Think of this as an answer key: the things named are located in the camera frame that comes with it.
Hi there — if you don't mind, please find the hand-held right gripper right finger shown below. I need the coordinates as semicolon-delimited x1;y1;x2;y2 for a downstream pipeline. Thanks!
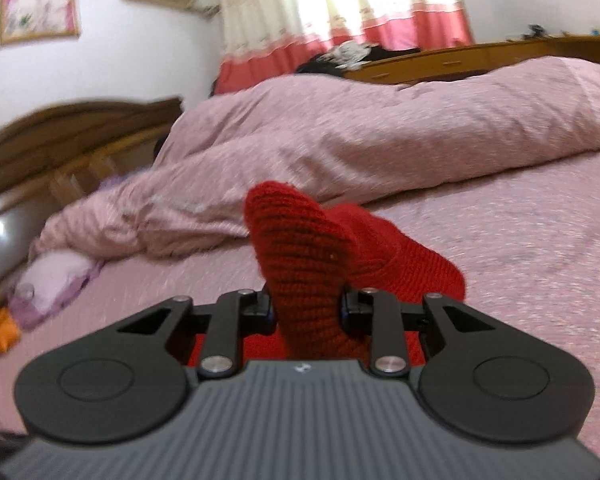
339;287;496;379

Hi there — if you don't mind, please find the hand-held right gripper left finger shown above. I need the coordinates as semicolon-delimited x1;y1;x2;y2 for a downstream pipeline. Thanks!
117;288;276;379

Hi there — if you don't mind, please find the red knit sweater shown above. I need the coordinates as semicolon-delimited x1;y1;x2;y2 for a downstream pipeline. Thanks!
187;180;468;368

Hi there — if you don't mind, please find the pile of dark clothes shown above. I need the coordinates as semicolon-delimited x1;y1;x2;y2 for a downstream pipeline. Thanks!
295;40;423;75

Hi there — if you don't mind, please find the pink floral duvet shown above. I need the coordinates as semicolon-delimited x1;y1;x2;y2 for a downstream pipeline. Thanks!
30;55;600;262

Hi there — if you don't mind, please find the pink floral bed sheet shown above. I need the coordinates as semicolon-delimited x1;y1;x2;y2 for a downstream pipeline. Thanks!
0;145;600;433

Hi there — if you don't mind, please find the light purple pillow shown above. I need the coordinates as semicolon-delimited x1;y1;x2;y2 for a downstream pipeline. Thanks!
6;249;107;332

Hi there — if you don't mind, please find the wooden headboard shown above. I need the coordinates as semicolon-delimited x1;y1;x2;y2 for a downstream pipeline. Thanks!
0;96;185;303

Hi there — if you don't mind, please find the wooden dresser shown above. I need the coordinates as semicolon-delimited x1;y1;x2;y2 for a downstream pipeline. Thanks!
342;34;600;87

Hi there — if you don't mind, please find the pink and white curtain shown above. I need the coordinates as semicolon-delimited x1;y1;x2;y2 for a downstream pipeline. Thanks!
211;0;475;97

